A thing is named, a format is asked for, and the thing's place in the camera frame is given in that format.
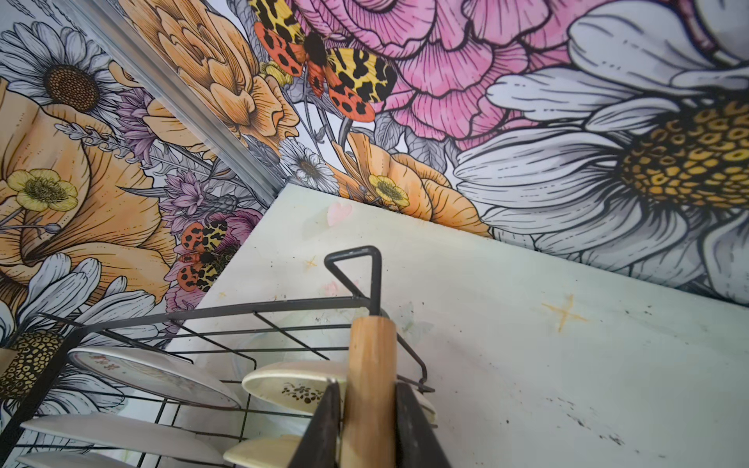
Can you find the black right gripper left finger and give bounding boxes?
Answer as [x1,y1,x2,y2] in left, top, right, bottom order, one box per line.
[288,381,341,468]

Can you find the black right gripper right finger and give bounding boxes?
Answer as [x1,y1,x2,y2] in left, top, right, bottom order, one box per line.
[395,382,451,468]

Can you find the black wire dish rack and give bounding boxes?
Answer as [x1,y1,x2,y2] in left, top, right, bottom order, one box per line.
[1,246,435,462]

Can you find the cream plate front row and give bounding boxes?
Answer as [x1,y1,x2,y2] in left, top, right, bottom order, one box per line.
[224,435,302,468]

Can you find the cream plate front right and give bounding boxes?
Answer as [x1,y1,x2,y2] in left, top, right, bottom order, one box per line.
[241,359,438,427]

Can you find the brown patterned back plate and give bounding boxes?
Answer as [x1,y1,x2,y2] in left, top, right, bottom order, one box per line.
[67,346,242,409]

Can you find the large white back plate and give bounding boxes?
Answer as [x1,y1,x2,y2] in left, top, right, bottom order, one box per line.
[21,413,224,465]

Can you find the dark rimmed back plate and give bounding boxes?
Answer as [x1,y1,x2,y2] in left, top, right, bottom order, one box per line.
[17,452,133,468]

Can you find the aluminium left corner post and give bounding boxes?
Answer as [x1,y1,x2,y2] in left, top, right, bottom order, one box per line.
[54,1,284,207]

